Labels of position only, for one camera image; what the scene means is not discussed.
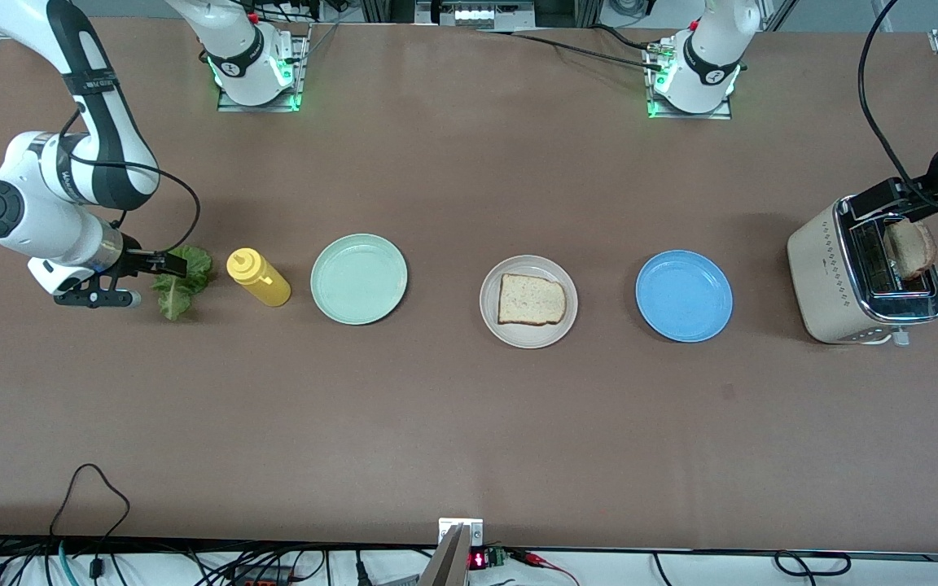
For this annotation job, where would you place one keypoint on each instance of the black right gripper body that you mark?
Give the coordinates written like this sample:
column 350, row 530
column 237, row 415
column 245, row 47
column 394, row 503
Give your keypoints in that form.
column 133, row 258

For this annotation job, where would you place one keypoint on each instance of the green lettuce leaf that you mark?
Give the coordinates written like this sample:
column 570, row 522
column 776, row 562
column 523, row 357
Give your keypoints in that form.
column 180, row 297

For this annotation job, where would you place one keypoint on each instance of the toasted bread slice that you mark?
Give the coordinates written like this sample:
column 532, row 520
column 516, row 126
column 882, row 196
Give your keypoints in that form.
column 913, row 252
column 530, row 299

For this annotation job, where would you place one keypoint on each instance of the yellow squeeze bottle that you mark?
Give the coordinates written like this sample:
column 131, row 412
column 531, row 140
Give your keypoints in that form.
column 261, row 281

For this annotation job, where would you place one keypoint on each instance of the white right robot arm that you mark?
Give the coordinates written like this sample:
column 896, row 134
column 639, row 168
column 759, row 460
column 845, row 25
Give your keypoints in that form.
column 46, row 232

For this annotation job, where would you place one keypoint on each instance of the mint green plate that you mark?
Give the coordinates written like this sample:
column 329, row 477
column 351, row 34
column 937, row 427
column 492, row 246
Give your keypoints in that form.
column 359, row 279

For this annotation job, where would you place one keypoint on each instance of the blue plate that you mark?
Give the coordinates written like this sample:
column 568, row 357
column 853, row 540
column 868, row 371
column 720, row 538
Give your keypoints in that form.
column 684, row 295

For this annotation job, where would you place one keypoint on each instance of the beige plate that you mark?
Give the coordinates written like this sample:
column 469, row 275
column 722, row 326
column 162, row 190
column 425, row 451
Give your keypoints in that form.
column 530, row 338

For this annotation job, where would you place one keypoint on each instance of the beige chrome toaster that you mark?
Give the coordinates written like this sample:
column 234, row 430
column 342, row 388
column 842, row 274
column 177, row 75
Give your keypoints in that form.
column 823, row 277

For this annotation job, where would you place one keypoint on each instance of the grey power unit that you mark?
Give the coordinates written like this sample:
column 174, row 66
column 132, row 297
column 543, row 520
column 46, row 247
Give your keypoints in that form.
column 477, row 15

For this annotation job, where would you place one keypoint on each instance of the small red-lit circuit board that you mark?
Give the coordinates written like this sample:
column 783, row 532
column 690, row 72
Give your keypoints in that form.
column 487, row 558

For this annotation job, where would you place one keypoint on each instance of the red alligator clip lead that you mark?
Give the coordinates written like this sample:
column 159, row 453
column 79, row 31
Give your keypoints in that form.
column 542, row 560

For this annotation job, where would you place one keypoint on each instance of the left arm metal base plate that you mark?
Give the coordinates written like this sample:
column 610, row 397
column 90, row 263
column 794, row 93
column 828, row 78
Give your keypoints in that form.
column 693, row 115

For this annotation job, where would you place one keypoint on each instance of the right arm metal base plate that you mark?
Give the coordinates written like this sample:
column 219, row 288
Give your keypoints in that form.
column 303, row 73

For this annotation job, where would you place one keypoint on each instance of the white metal bracket plate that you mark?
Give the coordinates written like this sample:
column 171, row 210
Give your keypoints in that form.
column 473, row 531

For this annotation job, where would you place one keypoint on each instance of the grey metal mount bar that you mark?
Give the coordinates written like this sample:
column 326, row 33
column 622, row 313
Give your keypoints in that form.
column 446, row 566

